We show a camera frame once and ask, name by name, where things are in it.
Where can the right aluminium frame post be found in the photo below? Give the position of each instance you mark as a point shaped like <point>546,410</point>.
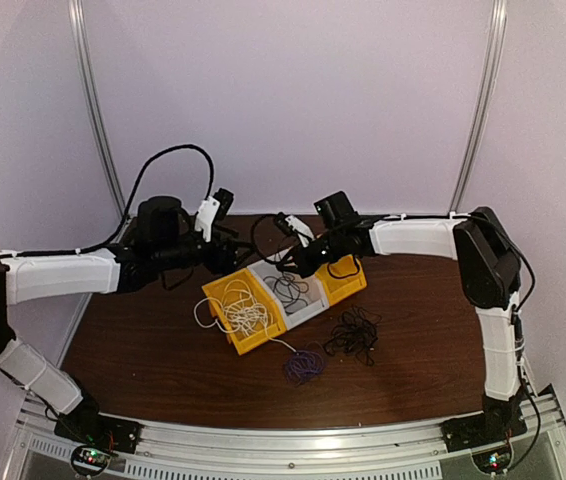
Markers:
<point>492,60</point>

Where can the right yellow plastic bin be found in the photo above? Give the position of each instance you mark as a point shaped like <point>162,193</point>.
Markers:
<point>342,279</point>

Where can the left round controller board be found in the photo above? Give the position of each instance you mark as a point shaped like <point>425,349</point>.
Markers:
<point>87,461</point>

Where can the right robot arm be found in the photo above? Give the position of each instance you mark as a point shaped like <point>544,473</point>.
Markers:
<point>489,265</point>

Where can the yellow plastic bin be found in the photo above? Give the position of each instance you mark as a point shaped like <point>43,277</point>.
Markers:
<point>243,311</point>
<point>342,279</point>

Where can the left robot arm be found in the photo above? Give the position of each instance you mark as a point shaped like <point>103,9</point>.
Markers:
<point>163,238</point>

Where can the white plastic bin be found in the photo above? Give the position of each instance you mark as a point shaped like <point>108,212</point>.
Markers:
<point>297,299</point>

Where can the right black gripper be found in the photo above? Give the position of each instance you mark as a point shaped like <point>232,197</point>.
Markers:
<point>306,266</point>

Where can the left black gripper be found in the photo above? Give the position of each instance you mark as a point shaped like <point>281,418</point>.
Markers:
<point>227,264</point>

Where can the aluminium frame post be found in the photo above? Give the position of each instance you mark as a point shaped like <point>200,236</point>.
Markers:
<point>492,60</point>
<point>89,85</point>

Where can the left yellow plastic bin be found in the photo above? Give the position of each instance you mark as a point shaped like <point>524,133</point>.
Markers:
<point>243,311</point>

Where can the round controller board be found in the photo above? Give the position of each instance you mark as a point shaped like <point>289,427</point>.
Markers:
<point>493,461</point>
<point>87,461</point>

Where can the right round controller board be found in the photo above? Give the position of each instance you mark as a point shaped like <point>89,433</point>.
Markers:
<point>493,461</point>

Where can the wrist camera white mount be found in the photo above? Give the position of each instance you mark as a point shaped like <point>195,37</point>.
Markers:
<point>213,208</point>
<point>291,225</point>

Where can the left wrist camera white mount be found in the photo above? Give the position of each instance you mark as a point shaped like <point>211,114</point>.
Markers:
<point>213,208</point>

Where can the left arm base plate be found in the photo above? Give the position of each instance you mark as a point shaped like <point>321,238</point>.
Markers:
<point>104,432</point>

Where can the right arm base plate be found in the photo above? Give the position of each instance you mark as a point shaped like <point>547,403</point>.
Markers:
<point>477,430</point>

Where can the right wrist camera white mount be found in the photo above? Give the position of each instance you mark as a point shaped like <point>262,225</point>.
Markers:
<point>291,225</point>

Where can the left aluminium frame post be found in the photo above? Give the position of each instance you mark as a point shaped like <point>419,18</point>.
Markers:
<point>89,85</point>

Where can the front aluminium rail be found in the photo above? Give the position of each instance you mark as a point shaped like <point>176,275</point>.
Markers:
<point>412,450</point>

